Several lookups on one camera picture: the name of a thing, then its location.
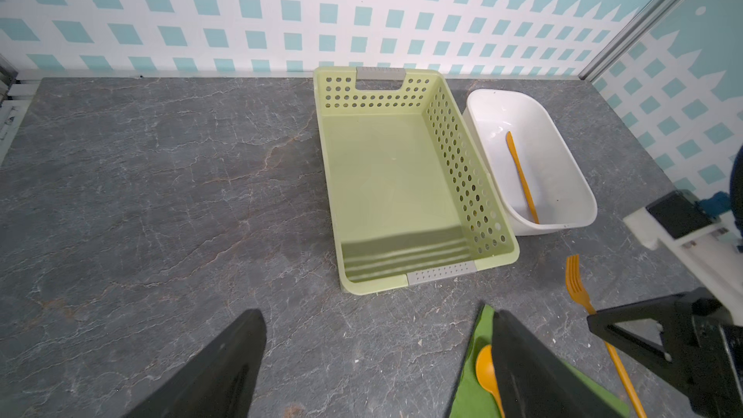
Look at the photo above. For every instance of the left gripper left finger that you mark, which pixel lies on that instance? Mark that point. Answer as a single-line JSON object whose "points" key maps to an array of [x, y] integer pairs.
{"points": [[217, 382]]}

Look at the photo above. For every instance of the white plastic tub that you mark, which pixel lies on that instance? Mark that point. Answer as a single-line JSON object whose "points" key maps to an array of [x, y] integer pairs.
{"points": [[561, 194]]}

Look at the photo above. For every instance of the orange plastic spoon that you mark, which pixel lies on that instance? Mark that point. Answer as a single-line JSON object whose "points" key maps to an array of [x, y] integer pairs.
{"points": [[485, 375]]}

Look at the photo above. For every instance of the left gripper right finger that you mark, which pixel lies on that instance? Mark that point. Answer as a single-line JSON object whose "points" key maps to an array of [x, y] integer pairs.
{"points": [[533, 382]]}

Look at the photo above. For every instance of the green perforated plastic basket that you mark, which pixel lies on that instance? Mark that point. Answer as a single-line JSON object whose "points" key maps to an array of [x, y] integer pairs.
{"points": [[412, 198]]}

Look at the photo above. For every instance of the green paper napkin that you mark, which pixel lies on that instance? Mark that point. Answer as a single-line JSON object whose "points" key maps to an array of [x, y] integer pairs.
{"points": [[471, 400]]}

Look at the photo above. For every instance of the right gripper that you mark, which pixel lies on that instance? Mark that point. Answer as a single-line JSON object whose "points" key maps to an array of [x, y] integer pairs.
{"points": [[686, 339]]}

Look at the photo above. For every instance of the orange plastic fork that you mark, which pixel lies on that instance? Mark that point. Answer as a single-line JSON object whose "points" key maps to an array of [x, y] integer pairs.
{"points": [[580, 295]]}

